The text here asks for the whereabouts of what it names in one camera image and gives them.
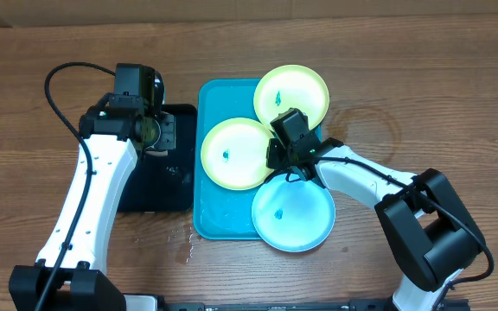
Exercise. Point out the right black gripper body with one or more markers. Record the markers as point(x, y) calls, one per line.
point(282, 156)

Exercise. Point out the yellow-green plate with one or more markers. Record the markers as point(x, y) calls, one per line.
point(291, 86)
point(233, 153)

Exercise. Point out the teal plastic tray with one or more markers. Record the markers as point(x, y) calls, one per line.
point(220, 213)

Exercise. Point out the yellow-green plate top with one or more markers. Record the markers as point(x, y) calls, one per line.
point(291, 86)

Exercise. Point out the black plastic tray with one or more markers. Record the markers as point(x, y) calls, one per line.
point(165, 183)

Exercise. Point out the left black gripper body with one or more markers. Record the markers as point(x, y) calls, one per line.
point(165, 133)

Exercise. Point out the light blue plate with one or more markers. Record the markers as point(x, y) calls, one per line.
point(293, 216)

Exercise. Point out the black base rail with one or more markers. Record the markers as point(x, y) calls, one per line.
point(301, 306)

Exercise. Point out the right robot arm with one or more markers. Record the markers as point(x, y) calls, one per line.
point(432, 236)

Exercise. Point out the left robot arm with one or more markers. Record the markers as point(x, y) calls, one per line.
point(69, 272)

